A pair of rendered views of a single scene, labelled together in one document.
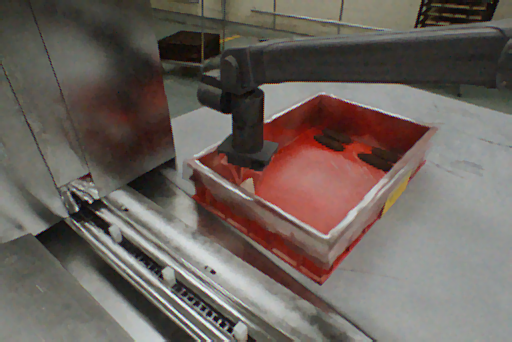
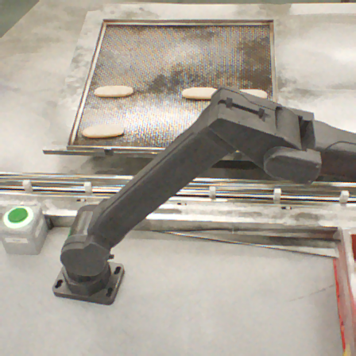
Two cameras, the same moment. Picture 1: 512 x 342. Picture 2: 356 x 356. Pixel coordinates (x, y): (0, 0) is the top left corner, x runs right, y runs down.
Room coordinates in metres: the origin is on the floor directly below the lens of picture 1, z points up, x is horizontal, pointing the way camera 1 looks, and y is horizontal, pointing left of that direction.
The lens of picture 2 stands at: (0.63, -0.65, 1.59)
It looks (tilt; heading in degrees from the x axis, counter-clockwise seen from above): 43 degrees down; 148
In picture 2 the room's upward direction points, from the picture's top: 3 degrees counter-clockwise
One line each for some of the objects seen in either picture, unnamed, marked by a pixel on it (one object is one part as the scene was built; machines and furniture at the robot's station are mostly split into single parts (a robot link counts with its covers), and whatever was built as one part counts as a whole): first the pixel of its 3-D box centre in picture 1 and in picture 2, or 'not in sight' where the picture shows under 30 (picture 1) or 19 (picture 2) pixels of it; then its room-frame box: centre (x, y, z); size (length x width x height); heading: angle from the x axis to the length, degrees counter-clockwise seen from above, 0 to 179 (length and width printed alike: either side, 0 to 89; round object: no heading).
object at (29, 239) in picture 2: not in sight; (25, 234); (-0.10, -0.59, 0.84); 0.08 x 0.08 x 0.11; 52
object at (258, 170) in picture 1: (250, 169); not in sight; (0.52, 0.00, 0.90); 0.07 x 0.07 x 0.09; 66
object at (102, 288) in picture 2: not in sight; (86, 269); (0.07, -0.52, 0.86); 0.12 x 0.09 x 0.08; 44
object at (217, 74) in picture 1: (228, 82); not in sight; (0.55, 0.04, 1.06); 0.11 x 0.09 x 0.12; 50
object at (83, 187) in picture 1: (79, 193); not in sight; (0.45, 0.31, 0.89); 0.06 x 0.01 x 0.06; 142
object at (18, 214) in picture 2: not in sight; (18, 216); (-0.09, -0.59, 0.90); 0.04 x 0.04 x 0.02
